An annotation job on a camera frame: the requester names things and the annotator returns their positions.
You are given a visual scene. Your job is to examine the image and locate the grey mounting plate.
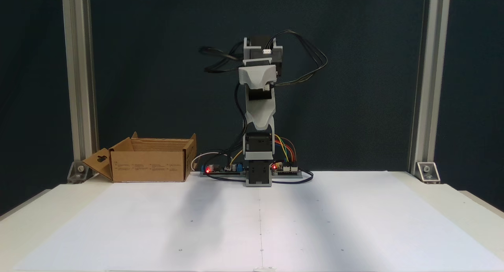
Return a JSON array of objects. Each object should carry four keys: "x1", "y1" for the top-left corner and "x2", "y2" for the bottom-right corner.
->
[{"x1": 199, "y1": 170, "x2": 304, "y2": 179}]

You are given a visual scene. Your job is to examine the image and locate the thin black motor wires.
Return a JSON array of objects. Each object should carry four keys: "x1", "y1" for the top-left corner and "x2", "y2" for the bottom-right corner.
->
[{"x1": 272, "y1": 30, "x2": 328, "y2": 86}]

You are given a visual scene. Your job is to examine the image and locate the small motor controller board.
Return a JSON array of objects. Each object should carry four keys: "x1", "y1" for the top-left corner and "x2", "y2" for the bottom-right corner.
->
[{"x1": 272, "y1": 162, "x2": 300, "y2": 175}]

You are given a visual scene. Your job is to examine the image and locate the metal corner bracket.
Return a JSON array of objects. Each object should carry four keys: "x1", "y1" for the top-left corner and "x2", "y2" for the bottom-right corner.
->
[
  {"x1": 67, "y1": 161, "x2": 94, "y2": 184},
  {"x1": 416, "y1": 162, "x2": 441, "y2": 185}
]

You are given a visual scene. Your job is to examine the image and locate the white cable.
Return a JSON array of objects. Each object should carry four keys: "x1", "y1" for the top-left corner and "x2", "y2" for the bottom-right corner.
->
[{"x1": 192, "y1": 152, "x2": 222, "y2": 171}]

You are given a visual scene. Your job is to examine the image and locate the blue circuit board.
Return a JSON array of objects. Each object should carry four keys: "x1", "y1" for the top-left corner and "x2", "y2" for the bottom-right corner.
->
[{"x1": 202, "y1": 163, "x2": 246, "y2": 175}]

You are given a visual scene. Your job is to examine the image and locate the black power cable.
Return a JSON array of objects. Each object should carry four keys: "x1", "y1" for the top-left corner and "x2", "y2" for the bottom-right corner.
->
[{"x1": 205, "y1": 170, "x2": 314, "y2": 185}]

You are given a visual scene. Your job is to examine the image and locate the aluminium frame post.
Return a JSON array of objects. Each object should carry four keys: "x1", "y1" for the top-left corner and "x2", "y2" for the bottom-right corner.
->
[
  {"x1": 62, "y1": 0, "x2": 99, "y2": 174},
  {"x1": 408, "y1": 0, "x2": 451, "y2": 176}
]

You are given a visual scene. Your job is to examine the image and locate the coloured jumper wires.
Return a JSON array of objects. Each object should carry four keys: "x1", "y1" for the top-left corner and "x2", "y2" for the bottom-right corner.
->
[{"x1": 274, "y1": 135, "x2": 297, "y2": 165}]

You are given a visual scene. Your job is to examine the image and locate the thick black cable bundle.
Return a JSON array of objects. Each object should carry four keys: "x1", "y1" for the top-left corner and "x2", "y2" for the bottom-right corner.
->
[{"x1": 199, "y1": 42, "x2": 245, "y2": 74}]

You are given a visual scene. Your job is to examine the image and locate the brown cardboard box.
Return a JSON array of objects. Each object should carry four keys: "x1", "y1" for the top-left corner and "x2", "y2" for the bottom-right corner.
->
[{"x1": 82, "y1": 132, "x2": 197, "y2": 183}]

